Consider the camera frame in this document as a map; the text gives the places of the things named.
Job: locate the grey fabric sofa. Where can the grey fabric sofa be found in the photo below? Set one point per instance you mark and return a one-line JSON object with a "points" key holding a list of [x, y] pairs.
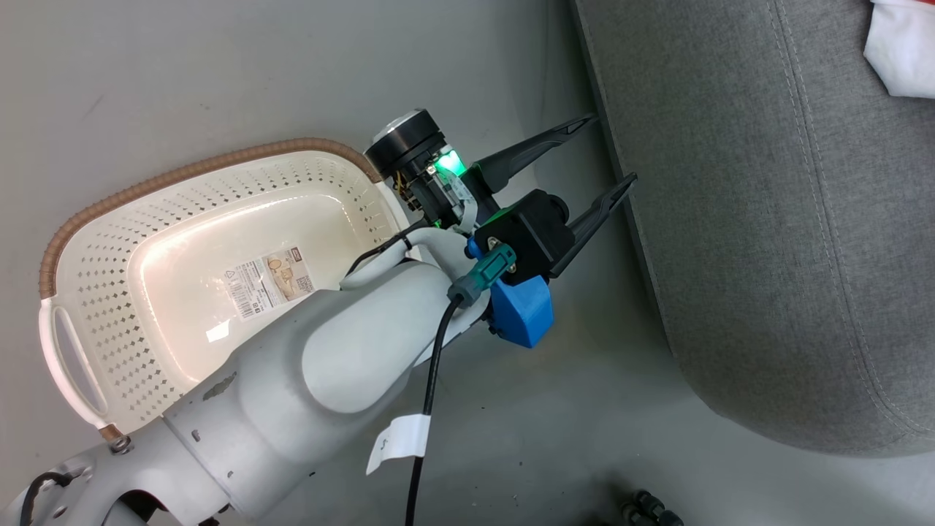
{"points": [[767, 219]]}

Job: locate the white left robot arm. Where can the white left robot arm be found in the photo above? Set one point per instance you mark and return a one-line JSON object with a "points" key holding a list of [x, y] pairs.
{"points": [[292, 387]]}

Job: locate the printed basket label sticker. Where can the printed basket label sticker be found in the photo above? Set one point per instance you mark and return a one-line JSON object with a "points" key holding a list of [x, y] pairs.
{"points": [[269, 283]]}

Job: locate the left wrist camera blue mount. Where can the left wrist camera blue mount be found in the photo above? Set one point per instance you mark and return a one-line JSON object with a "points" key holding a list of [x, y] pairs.
{"points": [[522, 307]]}

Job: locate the white garment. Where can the white garment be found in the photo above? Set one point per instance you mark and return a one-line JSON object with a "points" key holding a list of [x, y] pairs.
{"points": [[906, 51]]}

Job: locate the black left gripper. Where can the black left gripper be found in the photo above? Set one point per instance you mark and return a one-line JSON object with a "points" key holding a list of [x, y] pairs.
{"points": [[420, 157]]}

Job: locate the white perforated laundry basket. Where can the white perforated laundry basket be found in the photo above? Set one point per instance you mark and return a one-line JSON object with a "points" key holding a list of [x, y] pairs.
{"points": [[182, 292]]}

